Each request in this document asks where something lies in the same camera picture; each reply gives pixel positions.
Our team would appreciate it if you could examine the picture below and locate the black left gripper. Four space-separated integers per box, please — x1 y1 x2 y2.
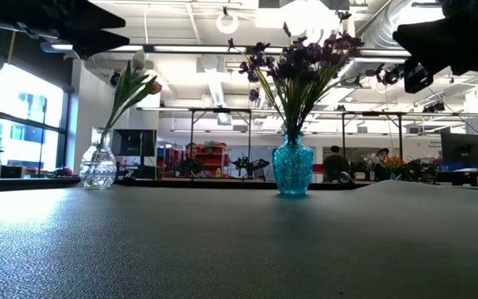
0 0 130 59

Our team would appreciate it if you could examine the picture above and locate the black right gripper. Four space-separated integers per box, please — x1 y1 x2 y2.
393 0 478 94

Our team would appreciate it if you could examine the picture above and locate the salmon pink tulip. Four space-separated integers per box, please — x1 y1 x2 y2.
108 79 163 132

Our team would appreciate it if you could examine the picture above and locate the small purple flower sprig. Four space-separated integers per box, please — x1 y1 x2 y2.
282 10 352 136

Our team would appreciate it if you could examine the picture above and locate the clear glass vase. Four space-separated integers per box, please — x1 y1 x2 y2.
79 126 118 191

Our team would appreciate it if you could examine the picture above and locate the blue glass vase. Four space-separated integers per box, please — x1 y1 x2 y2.
271 131 315 196

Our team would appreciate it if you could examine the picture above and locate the black monitor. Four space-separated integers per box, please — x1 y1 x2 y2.
440 131 478 165
110 128 158 167

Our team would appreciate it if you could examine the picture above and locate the large window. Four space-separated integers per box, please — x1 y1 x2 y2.
0 61 69 175

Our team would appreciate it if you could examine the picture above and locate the person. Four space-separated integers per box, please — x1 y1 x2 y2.
374 147 393 169
322 145 349 183

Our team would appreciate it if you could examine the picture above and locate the red storage shelf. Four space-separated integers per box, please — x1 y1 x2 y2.
195 143 228 178

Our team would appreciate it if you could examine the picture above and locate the black table mat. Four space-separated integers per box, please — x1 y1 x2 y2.
0 180 478 299

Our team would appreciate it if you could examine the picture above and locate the black ceiling camera cluster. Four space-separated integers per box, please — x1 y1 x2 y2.
378 64 406 86

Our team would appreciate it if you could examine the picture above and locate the black ceiling light rail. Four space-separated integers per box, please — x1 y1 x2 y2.
41 43 414 59

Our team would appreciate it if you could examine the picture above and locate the black station frame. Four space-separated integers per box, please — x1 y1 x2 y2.
340 110 405 167
137 106 253 167

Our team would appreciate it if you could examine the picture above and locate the white ring lamp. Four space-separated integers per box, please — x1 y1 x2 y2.
216 11 240 35

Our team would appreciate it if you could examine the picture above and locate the black table frame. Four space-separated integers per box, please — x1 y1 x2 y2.
0 176 368 193

